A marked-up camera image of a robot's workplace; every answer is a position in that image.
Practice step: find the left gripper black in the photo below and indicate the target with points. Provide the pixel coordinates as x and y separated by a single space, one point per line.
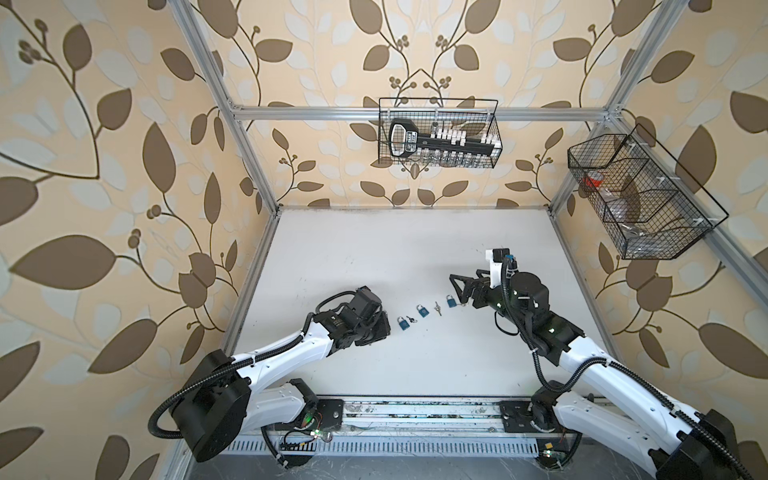
385 327

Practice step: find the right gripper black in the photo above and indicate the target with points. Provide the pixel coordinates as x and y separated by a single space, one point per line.
482 285

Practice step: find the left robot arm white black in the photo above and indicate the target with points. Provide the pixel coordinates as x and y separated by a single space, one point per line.
229 395

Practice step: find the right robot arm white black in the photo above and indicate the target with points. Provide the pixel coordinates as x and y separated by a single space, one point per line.
596 395

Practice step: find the black tool with white bits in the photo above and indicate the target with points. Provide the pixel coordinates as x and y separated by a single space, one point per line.
405 139

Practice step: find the red capped clear bottle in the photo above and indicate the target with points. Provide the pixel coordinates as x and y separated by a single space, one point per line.
593 180

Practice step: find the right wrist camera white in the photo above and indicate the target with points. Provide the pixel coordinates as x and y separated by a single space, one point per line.
502 265

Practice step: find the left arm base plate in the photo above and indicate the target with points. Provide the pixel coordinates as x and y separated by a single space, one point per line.
325 415

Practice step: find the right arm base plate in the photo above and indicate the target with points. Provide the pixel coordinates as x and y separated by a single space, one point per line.
521 416

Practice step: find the back wire basket black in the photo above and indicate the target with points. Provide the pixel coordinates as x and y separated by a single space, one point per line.
475 116

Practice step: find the side wire basket black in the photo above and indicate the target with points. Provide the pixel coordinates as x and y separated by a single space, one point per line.
651 204

